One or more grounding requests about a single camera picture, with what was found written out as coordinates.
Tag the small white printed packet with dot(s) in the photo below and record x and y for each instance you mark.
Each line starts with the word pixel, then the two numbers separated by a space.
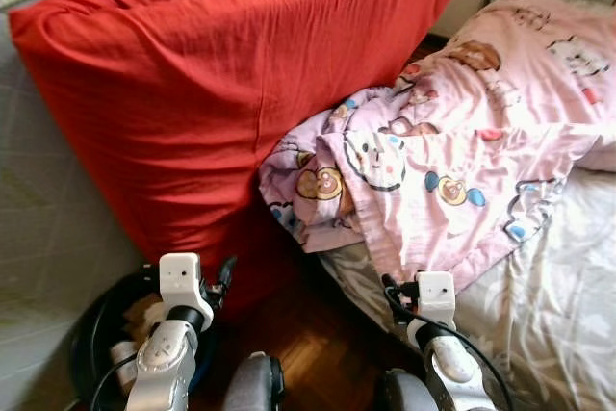
pixel 120 353

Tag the pale green quilted mattress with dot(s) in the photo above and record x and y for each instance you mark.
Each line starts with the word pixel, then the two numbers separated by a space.
pixel 48 238

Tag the grey left robot leg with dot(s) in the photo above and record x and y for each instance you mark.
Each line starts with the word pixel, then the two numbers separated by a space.
pixel 255 382

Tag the pink cartoon print blanket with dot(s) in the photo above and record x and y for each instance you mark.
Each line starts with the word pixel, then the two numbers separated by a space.
pixel 462 141

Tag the grey right robot leg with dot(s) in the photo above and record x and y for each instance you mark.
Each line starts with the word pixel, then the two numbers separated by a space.
pixel 404 392

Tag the black round bin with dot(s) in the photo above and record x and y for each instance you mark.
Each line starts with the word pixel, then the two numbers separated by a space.
pixel 91 334

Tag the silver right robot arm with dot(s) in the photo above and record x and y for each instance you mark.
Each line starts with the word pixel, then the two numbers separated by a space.
pixel 452 363

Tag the brown cardboard box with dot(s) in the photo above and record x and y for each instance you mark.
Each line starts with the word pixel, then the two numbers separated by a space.
pixel 144 313

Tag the grey robot leg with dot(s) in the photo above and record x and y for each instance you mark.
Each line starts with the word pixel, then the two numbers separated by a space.
pixel 255 382
pixel 404 392

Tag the large red covered cushion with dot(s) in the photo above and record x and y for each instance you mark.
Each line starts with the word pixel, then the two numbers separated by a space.
pixel 221 93

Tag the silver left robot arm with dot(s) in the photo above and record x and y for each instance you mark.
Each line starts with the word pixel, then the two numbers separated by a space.
pixel 164 363

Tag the bed with grey floral sheet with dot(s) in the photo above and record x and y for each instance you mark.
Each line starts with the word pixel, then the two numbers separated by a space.
pixel 558 315

